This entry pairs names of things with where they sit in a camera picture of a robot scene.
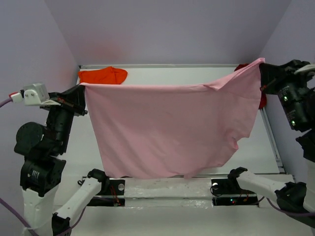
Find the back table rail white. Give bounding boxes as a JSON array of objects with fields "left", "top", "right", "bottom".
[{"left": 79, "top": 64, "right": 238, "bottom": 69}]

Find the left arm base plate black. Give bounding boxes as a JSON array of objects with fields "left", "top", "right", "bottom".
[{"left": 87, "top": 179, "right": 125, "bottom": 207}]

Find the dark red t shirt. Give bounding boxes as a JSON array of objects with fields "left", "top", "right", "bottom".
[{"left": 234, "top": 63, "right": 267, "bottom": 110}]

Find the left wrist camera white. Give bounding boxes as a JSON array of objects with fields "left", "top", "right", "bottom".
[{"left": 9, "top": 83, "right": 60, "bottom": 107}]

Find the pink t shirt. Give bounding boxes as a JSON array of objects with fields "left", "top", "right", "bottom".
[{"left": 84, "top": 58, "right": 265, "bottom": 179}]

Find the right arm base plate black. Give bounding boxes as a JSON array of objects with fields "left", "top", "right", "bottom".
[{"left": 210, "top": 178, "right": 261, "bottom": 207}]

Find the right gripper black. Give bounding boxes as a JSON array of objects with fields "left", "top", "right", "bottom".
[{"left": 260, "top": 57, "right": 315, "bottom": 127}]

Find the orange t shirt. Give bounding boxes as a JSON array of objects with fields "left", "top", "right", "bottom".
[{"left": 78, "top": 66, "right": 128, "bottom": 85}]

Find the front table rail metal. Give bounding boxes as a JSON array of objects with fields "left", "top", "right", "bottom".
[{"left": 111, "top": 174, "right": 228, "bottom": 179}]

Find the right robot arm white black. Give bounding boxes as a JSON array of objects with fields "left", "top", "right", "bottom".
[{"left": 226, "top": 60, "right": 315, "bottom": 228}]

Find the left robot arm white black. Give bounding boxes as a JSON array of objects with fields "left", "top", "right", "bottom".
[{"left": 10, "top": 83, "right": 110, "bottom": 236}]

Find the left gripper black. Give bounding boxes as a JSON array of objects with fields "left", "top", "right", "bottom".
[{"left": 45, "top": 82, "right": 90, "bottom": 151}]

